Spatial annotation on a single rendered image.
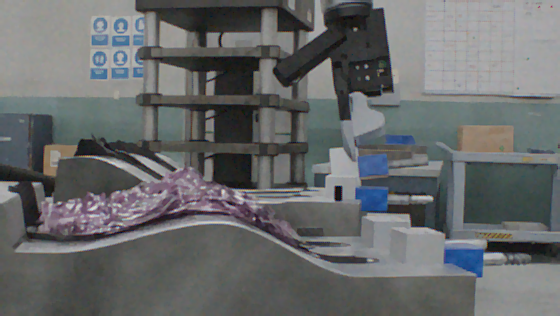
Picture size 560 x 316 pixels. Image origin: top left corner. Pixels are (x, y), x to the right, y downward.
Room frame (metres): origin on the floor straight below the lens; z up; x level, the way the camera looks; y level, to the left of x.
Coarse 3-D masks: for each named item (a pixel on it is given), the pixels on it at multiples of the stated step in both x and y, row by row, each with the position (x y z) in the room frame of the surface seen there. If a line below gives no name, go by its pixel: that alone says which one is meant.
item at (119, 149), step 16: (80, 144) 1.11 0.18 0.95; (96, 144) 1.09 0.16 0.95; (112, 144) 1.13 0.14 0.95; (128, 144) 1.20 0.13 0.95; (128, 160) 1.09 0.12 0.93; (160, 160) 1.23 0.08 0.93; (160, 176) 1.12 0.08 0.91; (256, 192) 1.17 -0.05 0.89; (272, 192) 1.16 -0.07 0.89; (288, 192) 1.15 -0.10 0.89
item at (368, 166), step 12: (336, 156) 1.14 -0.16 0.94; (348, 156) 1.14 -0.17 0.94; (360, 156) 1.14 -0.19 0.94; (372, 156) 1.13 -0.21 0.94; (384, 156) 1.13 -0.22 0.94; (336, 168) 1.14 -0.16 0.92; (348, 168) 1.14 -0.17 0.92; (360, 168) 1.14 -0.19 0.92; (372, 168) 1.13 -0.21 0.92; (384, 168) 1.13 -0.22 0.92; (396, 168) 1.14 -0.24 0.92; (360, 180) 1.17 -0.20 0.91
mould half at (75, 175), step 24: (72, 168) 1.05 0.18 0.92; (96, 168) 1.05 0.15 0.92; (120, 168) 1.04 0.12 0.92; (72, 192) 1.05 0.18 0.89; (96, 192) 1.05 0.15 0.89; (120, 192) 1.04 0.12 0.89; (312, 192) 1.13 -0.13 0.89; (288, 216) 1.00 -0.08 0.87; (312, 216) 0.99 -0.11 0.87; (336, 216) 0.98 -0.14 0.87; (360, 216) 1.01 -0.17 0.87
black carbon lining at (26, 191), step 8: (16, 184) 0.81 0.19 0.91; (24, 184) 0.82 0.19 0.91; (32, 184) 0.83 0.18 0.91; (16, 192) 0.74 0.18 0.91; (24, 192) 0.82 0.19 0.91; (32, 192) 0.83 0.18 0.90; (24, 200) 0.82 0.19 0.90; (32, 200) 0.83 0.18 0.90; (24, 208) 0.82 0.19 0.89; (32, 208) 0.83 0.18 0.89; (24, 216) 0.73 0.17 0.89; (32, 216) 0.83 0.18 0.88; (32, 224) 0.83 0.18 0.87; (40, 224) 0.84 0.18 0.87; (32, 232) 0.73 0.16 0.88; (40, 232) 0.72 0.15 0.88; (64, 240) 0.72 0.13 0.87; (72, 240) 0.72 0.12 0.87; (280, 240) 0.73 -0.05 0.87; (296, 240) 0.88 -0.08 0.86; (296, 248) 0.73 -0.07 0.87; (312, 256) 0.73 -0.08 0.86; (320, 256) 0.77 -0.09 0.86; (328, 256) 0.78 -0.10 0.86; (336, 256) 0.78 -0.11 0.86; (344, 256) 0.78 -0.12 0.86; (352, 256) 0.78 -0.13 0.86
